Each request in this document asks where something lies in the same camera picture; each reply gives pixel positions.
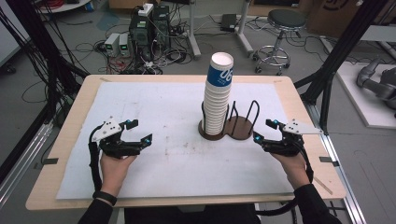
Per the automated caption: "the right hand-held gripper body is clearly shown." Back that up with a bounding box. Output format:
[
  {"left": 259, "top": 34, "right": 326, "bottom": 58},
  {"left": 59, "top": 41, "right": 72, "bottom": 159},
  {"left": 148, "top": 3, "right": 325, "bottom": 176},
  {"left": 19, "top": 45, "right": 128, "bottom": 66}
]
[{"left": 262, "top": 119, "right": 323, "bottom": 157}]

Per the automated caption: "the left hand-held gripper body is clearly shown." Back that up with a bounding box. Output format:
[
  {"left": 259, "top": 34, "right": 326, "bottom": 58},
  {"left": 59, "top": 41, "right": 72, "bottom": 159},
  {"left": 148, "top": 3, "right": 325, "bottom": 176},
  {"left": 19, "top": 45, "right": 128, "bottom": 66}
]
[{"left": 92, "top": 116, "right": 141, "bottom": 159}]

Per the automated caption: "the brown cup rack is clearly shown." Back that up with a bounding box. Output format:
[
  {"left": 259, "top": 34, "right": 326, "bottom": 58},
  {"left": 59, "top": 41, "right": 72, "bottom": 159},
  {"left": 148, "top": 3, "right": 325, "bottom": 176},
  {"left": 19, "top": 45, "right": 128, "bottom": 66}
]
[{"left": 198, "top": 100, "right": 262, "bottom": 142}]

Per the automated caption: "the stack of paper cups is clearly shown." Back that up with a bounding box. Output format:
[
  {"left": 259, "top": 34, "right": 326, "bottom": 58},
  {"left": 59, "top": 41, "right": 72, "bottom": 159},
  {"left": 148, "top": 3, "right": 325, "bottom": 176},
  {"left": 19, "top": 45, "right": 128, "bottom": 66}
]
[{"left": 202, "top": 51, "right": 234, "bottom": 136}]

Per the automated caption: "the person's left hand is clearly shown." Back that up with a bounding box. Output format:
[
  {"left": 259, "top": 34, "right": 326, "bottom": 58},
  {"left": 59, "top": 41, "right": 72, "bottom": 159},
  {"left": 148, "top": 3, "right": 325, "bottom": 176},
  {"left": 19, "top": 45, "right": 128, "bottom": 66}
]
[{"left": 100, "top": 153, "right": 137, "bottom": 197}]

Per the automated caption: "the person's right hand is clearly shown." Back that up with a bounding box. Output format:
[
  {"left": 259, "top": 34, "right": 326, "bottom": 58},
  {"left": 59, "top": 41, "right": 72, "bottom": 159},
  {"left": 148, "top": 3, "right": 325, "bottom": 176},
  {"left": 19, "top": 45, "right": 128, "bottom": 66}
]
[{"left": 270, "top": 152, "right": 311, "bottom": 190}]

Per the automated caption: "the white table mat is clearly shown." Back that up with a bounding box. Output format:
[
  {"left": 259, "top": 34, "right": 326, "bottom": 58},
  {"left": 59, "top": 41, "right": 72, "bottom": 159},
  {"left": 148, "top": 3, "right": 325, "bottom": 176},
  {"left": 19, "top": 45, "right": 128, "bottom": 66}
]
[{"left": 55, "top": 81, "right": 295, "bottom": 201}]

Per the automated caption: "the black wristband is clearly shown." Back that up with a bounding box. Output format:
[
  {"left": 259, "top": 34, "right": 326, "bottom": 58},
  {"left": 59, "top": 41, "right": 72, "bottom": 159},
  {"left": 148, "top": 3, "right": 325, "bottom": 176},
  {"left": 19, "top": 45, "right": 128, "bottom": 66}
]
[{"left": 92, "top": 189, "right": 119, "bottom": 206}]

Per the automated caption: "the white floor platform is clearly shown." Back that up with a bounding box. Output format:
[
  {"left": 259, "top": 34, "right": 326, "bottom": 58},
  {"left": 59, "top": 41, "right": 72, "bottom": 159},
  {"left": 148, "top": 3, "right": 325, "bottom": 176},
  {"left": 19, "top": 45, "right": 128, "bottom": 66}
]
[{"left": 335, "top": 61, "right": 396, "bottom": 130}]

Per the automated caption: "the white power supply unit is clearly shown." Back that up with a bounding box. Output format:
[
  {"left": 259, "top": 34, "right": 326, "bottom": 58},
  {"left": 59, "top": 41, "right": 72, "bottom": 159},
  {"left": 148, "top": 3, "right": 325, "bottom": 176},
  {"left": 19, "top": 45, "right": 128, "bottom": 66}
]
[
  {"left": 119, "top": 33, "right": 132, "bottom": 58},
  {"left": 104, "top": 32, "right": 121, "bottom": 58}
]

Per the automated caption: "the large black computer tower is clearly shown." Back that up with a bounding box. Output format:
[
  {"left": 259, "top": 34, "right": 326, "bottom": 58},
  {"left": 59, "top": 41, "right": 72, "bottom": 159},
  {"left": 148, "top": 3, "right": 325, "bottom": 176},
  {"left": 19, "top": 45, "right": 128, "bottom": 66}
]
[{"left": 128, "top": 13, "right": 155, "bottom": 62}]

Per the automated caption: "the black tape cross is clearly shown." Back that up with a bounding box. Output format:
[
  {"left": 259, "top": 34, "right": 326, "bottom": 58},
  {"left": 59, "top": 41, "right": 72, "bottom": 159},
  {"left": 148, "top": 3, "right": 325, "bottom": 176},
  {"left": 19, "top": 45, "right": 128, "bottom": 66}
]
[{"left": 327, "top": 200, "right": 344, "bottom": 217}]

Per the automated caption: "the person's dark clothing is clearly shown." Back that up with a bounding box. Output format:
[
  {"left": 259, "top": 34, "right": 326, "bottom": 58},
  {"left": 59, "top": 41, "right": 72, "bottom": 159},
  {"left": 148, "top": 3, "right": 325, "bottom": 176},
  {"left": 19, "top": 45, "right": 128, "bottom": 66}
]
[{"left": 123, "top": 203, "right": 262, "bottom": 224}]

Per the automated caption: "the white desk leg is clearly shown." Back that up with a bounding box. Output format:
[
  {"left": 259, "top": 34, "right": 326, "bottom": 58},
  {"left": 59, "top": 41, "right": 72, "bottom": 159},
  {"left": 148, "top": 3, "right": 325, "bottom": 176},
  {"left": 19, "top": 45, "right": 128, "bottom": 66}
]
[
  {"left": 186, "top": 0, "right": 203, "bottom": 61},
  {"left": 234, "top": 0, "right": 255, "bottom": 57}
]

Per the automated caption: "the slim black computer tower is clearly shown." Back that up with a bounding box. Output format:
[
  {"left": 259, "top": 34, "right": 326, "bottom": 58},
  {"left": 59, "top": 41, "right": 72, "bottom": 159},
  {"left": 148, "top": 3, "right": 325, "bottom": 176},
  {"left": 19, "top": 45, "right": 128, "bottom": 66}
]
[{"left": 152, "top": 5, "right": 172, "bottom": 51}]

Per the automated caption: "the black round stool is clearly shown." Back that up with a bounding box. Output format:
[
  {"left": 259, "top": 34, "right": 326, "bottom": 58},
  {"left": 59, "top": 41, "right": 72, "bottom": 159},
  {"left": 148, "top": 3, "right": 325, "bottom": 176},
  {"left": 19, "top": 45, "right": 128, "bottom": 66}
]
[{"left": 252, "top": 8, "right": 307, "bottom": 77}]

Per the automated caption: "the black flat box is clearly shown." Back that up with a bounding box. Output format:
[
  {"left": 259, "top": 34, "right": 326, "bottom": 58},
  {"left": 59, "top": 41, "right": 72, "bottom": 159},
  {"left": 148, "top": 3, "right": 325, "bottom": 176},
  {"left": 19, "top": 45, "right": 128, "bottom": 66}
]
[{"left": 219, "top": 13, "right": 238, "bottom": 33}]

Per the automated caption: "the white power strip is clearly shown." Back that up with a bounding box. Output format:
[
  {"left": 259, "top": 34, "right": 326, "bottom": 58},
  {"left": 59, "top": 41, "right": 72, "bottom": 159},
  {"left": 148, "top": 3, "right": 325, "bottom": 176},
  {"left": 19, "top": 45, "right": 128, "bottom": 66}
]
[{"left": 137, "top": 3, "right": 155, "bottom": 18}]

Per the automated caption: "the brown cardboard box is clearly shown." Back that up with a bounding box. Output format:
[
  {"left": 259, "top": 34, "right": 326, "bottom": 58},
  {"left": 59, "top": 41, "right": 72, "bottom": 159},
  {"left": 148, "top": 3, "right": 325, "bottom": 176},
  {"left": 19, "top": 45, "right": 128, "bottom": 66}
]
[{"left": 306, "top": 0, "right": 362, "bottom": 38}]

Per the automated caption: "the white round table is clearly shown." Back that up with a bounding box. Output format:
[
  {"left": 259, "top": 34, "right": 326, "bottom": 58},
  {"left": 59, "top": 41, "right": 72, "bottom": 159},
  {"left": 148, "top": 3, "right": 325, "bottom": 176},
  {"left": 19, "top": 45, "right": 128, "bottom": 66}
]
[{"left": 36, "top": 0, "right": 92, "bottom": 14}]

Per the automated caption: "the left hand-held gripper cable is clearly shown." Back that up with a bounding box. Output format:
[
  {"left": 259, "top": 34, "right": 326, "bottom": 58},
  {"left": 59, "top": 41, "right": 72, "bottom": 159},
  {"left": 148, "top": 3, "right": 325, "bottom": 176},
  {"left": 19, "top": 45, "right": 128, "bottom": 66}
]
[{"left": 88, "top": 123, "right": 105, "bottom": 192}]

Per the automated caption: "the hand-held gripper cable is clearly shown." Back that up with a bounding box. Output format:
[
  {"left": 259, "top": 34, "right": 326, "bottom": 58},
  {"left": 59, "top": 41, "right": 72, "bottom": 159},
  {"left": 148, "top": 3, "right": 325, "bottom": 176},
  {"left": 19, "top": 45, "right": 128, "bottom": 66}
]
[
  {"left": 88, "top": 123, "right": 105, "bottom": 192},
  {"left": 255, "top": 141, "right": 315, "bottom": 217}
]

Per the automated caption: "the aluminium rail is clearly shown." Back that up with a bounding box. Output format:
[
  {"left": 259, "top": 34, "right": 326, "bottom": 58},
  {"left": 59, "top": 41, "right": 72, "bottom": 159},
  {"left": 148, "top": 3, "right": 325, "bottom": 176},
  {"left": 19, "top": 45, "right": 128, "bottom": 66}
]
[
  {"left": 305, "top": 102, "right": 368, "bottom": 224},
  {"left": 0, "top": 121, "right": 54, "bottom": 207}
]

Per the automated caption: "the right hand-held gripper cable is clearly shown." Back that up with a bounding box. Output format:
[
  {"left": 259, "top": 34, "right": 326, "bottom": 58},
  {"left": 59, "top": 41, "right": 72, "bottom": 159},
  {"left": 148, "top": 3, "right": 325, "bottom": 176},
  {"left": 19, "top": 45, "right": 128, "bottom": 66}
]
[{"left": 255, "top": 141, "right": 315, "bottom": 217}]

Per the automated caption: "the tangle of floor cables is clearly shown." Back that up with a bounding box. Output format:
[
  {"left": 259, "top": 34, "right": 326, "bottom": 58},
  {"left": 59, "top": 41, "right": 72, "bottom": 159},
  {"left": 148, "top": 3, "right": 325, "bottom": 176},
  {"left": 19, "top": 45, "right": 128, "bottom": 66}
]
[{"left": 73, "top": 12, "right": 195, "bottom": 76}]

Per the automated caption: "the black frame post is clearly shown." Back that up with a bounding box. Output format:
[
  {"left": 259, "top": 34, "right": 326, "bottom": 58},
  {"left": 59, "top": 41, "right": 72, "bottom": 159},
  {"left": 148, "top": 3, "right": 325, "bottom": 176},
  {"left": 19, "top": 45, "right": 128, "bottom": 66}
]
[{"left": 293, "top": 0, "right": 390, "bottom": 134}]

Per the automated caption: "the black cable bundle post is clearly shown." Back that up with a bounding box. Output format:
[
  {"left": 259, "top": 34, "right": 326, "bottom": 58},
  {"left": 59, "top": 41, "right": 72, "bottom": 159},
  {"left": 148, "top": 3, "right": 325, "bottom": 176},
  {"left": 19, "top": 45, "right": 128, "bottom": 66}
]
[{"left": 0, "top": 0, "right": 90, "bottom": 105}]

